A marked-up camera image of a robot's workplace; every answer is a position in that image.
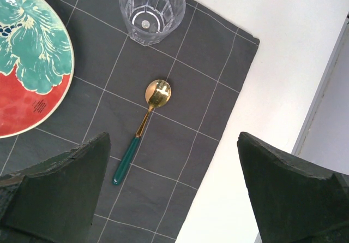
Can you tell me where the red and teal plate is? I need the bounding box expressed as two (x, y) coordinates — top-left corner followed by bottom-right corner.
(1, 0), (75, 138)

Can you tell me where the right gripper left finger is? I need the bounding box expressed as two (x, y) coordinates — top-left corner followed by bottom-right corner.
(1, 132), (111, 242)

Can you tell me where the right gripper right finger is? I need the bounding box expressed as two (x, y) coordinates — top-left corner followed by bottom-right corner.
(237, 132), (348, 242)

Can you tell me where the clear drinking glass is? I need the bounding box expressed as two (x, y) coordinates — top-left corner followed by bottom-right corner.
(119, 0), (186, 46)

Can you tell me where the dark grey checked cloth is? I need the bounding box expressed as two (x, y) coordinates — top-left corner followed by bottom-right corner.
(1, 0), (260, 242)

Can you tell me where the gold spoon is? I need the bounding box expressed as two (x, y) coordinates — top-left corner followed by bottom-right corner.
(112, 79), (172, 185)

